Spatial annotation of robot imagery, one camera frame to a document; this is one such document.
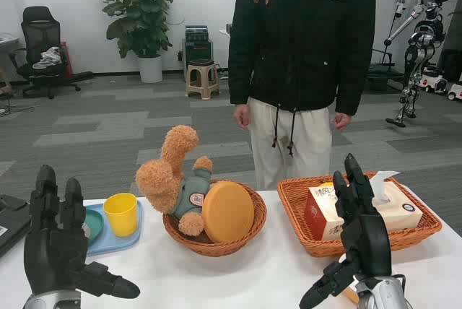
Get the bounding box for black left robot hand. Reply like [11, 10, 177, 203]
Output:
[23, 164, 141, 301]

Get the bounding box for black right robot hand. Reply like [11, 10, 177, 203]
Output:
[298, 152, 393, 309]

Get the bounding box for beige and red tissue box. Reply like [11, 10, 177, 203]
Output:
[304, 180, 423, 242]

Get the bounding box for black flat device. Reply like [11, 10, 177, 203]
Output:
[0, 193, 32, 258]

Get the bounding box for light blue plastic tray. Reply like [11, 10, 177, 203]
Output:
[82, 199, 144, 256]

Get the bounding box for white tissue sheet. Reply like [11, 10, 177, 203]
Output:
[367, 170, 401, 204]

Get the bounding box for yellow plastic cup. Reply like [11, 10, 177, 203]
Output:
[103, 193, 139, 238]

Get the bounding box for rectangular wicker basket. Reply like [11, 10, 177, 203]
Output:
[276, 170, 443, 258]

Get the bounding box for orange round disc lid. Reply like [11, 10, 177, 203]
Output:
[201, 180, 256, 244]

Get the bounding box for brown teddy bear plush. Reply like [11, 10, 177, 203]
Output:
[135, 124, 214, 236]

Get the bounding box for round wicker basket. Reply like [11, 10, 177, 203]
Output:
[162, 178, 268, 258]

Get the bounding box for red bag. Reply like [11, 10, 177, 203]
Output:
[60, 41, 73, 75]

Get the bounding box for white cloth bundle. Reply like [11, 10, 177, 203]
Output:
[32, 46, 61, 70]

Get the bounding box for black office chair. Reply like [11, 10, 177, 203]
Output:
[9, 6, 95, 100]

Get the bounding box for person in black jacket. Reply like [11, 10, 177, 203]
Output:
[227, 0, 376, 191]

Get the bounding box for silver black humanoid robot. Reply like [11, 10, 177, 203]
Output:
[383, 0, 459, 128]

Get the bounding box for beige plastic stool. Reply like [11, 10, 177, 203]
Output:
[184, 58, 221, 100]

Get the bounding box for green equipment stack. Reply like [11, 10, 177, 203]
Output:
[182, 25, 214, 71]

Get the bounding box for potted green plant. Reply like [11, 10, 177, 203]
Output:
[95, 0, 174, 84]

